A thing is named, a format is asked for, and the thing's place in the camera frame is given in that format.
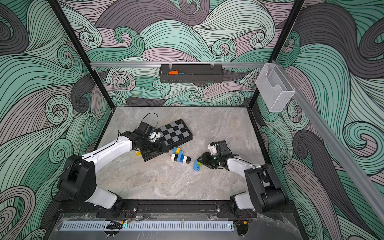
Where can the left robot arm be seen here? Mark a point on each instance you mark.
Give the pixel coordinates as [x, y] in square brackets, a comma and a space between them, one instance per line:
[78, 179]

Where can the aluminium rail right wall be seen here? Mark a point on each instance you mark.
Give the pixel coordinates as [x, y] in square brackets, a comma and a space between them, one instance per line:
[365, 185]

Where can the aluminium rail back wall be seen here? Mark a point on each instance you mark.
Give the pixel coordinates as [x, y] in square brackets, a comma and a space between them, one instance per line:
[136, 64]

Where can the light blue long brick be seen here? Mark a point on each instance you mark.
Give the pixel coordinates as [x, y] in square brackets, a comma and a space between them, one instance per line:
[196, 166]
[180, 157]

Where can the clear plastic wall bin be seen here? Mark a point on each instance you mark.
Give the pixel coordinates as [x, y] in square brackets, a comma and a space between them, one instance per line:
[274, 87]

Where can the black wall tray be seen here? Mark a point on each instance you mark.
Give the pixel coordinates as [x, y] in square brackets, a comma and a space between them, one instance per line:
[192, 74]

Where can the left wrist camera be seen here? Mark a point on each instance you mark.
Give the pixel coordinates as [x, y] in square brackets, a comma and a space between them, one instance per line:
[148, 132]

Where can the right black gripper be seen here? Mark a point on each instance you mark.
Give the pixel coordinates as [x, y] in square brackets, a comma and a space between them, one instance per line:
[207, 160]

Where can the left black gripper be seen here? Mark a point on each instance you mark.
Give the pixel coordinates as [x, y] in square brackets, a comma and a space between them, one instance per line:
[157, 151]

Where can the aluminium rail wall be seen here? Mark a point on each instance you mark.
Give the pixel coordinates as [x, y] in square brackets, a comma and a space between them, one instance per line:
[365, 185]
[136, 64]

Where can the black grey chessboard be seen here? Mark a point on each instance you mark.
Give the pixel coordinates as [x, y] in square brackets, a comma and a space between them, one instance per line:
[175, 134]

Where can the white slotted cable duct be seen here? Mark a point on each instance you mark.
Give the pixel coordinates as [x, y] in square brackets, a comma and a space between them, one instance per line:
[220, 226]

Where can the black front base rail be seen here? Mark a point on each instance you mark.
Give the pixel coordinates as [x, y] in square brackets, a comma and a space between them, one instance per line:
[140, 208]

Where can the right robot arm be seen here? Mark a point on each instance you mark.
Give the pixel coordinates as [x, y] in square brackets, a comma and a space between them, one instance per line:
[265, 191]

